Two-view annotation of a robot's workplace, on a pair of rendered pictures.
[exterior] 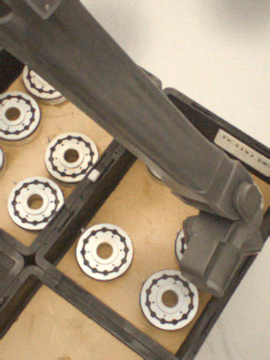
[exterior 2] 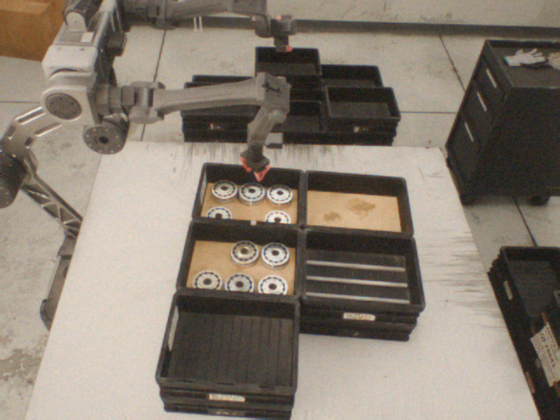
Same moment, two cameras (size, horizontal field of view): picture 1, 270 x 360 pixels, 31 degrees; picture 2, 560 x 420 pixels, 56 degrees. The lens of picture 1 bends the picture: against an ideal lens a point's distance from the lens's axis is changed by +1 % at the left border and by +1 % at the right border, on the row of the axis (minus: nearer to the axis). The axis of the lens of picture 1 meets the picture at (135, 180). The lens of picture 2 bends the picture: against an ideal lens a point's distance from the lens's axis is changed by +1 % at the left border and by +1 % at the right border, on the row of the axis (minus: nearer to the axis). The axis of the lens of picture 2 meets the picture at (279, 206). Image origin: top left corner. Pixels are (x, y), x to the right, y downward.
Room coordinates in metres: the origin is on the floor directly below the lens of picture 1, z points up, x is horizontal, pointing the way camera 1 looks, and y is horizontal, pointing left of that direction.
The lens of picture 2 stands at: (0.79, 1.16, 2.35)
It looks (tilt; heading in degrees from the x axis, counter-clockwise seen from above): 47 degrees down; 240
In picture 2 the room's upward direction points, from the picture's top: 5 degrees clockwise
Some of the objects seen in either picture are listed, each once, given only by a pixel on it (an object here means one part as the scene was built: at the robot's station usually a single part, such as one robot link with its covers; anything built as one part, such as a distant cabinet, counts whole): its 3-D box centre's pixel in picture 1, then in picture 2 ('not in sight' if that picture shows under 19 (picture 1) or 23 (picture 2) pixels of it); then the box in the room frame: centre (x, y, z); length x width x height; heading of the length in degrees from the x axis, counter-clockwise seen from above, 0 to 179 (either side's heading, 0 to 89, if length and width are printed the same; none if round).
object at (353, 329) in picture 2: not in sight; (353, 293); (0.01, 0.39, 0.76); 0.40 x 0.30 x 0.12; 150
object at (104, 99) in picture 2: not in sight; (108, 99); (0.63, -0.10, 1.45); 0.09 x 0.08 x 0.12; 65
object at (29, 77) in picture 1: (48, 75); (207, 283); (0.48, 0.19, 0.86); 0.10 x 0.10 x 0.01
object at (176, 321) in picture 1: (169, 299); (280, 193); (0.07, -0.08, 0.86); 0.10 x 0.10 x 0.01
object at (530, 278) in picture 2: not in sight; (535, 293); (-1.04, 0.50, 0.26); 0.40 x 0.30 x 0.23; 65
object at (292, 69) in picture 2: not in sight; (285, 91); (-0.61, -1.29, 0.37); 0.40 x 0.30 x 0.45; 155
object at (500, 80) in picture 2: not in sight; (520, 130); (-1.64, -0.32, 0.45); 0.60 x 0.45 x 0.90; 155
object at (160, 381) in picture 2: not in sight; (231, 339); (0.50, 0.45, 0.92); 0.40 x 0.30 x 0.02; 150
